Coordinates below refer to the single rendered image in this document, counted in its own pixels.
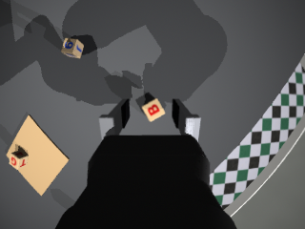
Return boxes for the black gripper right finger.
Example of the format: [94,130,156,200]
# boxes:
[172,99,201,142]

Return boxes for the tan flat mat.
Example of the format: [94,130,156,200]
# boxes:
[7,115,70,196]

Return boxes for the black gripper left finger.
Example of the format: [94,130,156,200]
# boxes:
[98,99,130,140]

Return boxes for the wooden letter block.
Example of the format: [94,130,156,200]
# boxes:
[10,150,29,170]
[61,38,84,58]
[142,98,165,121]

